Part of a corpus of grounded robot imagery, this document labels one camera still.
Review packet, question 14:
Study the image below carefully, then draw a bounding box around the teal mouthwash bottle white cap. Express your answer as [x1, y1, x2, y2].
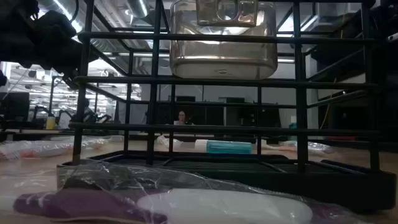
[195, 139, 253, 156]

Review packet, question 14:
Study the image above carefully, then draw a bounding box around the black monitor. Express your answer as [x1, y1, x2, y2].
[0, 91, 30, 122]

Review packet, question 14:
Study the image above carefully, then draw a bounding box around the black wire toothbrush rack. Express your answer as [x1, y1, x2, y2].
[55, 0, 397, 214]

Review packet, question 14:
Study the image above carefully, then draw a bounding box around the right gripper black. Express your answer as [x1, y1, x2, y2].
[309, 12, 374, 72]

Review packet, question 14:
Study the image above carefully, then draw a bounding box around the purple white toothbrush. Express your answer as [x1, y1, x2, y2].
[12, 159, 371, 224]
[278, 139, 336, 156]

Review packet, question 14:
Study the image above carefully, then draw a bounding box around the dark workbench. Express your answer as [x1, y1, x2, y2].
[0, 129, 75, 141]

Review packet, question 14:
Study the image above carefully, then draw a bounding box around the clear plastic cup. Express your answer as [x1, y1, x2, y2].
[169, 0, 279, 80]

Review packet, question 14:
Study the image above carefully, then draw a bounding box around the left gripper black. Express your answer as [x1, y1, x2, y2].
[30, 11, 100, 72]

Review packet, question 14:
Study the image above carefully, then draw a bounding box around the person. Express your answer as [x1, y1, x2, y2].
[174, 110, 194, 126]
[82, 98, 96, 123]

